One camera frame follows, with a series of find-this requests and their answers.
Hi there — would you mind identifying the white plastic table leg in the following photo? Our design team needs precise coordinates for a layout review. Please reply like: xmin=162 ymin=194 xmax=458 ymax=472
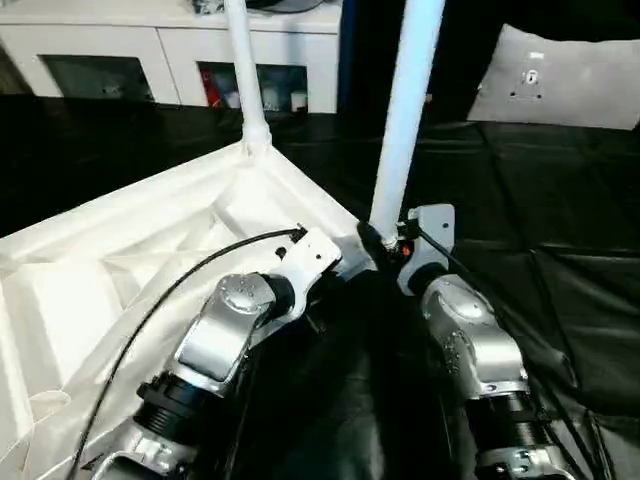
xmin=221 ymin=0 xmax=275 ymax=157
xmin=366 ymin=0 xmax=448 ymax=247

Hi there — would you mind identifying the white plastic table top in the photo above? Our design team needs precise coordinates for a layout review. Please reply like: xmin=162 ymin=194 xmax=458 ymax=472
xmin=0 ymin=142 xmax=387 ymax=480

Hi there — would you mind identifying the red bottle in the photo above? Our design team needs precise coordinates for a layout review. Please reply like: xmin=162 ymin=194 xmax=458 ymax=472
xmin=202 ymin=68 xmax=218 ymax=107

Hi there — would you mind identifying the white curved plastic panel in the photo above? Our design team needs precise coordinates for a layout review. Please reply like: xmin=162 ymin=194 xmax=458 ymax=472
xmin=466 ymin=23 xmax=640 ymax=133

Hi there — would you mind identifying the grey rounded device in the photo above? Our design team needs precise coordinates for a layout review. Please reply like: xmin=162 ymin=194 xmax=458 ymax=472
xmin=243 ymin=0 xmax=327 ymax=12

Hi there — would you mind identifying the white glass-door cabinet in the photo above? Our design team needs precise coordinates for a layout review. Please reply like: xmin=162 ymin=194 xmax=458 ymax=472
xmin=0 ymin=9 xmax=345 ymax=115

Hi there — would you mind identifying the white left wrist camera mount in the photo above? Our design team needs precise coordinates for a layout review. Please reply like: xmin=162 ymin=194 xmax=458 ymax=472
xmin=272 ymin=227 xmax=345 ymax=322

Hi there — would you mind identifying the black left wrist camera cable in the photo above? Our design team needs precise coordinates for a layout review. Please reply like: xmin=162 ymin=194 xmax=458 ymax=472
xmin=73 ymin=223 xmax=310 ymax=480

